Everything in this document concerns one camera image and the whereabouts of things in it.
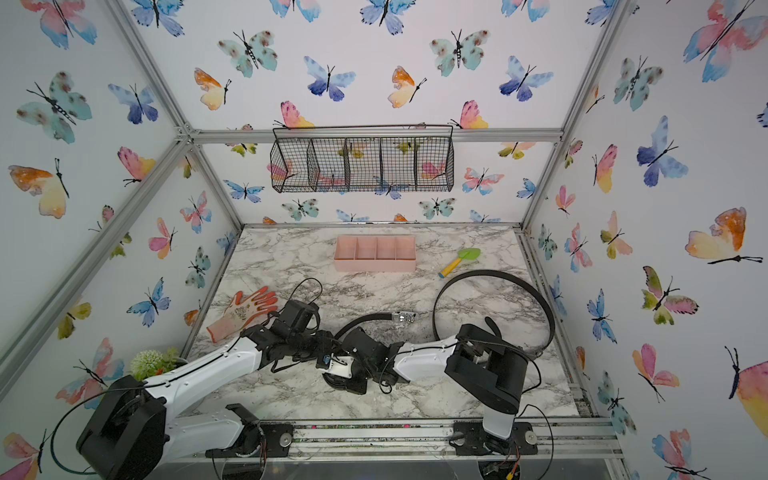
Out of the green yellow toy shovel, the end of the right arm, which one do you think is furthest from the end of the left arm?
the green yellow toy shovel

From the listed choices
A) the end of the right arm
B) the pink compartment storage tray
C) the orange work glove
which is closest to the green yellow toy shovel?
the pink compartment storage tray

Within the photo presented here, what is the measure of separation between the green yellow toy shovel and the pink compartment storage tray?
0.36 ft

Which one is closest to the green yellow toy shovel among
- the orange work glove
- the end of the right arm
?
the end of the right arm

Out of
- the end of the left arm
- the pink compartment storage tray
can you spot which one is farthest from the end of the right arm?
the pink compartment storage tray

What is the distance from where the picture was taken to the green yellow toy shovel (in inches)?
42.3

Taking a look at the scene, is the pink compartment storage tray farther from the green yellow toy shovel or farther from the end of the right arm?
the end of the right arm

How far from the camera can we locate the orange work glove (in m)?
0.93

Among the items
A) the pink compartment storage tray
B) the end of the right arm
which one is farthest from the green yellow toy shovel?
the end of the right arm

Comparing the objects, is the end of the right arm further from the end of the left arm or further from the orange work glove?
the orange work glove

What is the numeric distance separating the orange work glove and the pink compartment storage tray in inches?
10.3

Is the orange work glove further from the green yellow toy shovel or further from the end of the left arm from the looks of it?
the green yellow toy shovel

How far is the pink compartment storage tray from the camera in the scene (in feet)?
3.56

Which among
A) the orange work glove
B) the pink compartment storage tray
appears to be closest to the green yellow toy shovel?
the pink compartment storage tray

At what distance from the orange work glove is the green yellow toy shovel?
590 millimetres
